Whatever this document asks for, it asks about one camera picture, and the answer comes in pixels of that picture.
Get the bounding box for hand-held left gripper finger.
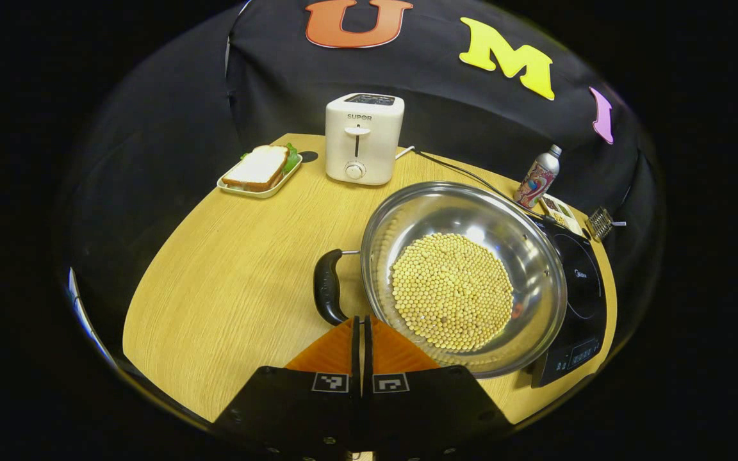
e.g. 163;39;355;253
363;314;514;461
212;316;363;461

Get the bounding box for pile of yellow soybeans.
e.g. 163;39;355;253
389;232;514;353

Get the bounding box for stainless steel pot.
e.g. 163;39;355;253
313;181;568;379

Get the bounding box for black induction cooktop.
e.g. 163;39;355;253
531;221;608;389

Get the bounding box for pale green sandwich tray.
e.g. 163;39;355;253
217;154;304;200

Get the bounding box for white toaster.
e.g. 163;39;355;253
325;93;406;186

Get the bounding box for sandwich with lettuce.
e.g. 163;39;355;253
222;142;300;191

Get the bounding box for divided dish of beans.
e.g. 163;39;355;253
539;194;584;236

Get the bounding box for printed metal bottle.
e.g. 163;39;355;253
514;144;562;209

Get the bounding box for black power cable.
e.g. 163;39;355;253
414;150;559;225

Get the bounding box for metal wire basket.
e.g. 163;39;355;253
586;206;627;242

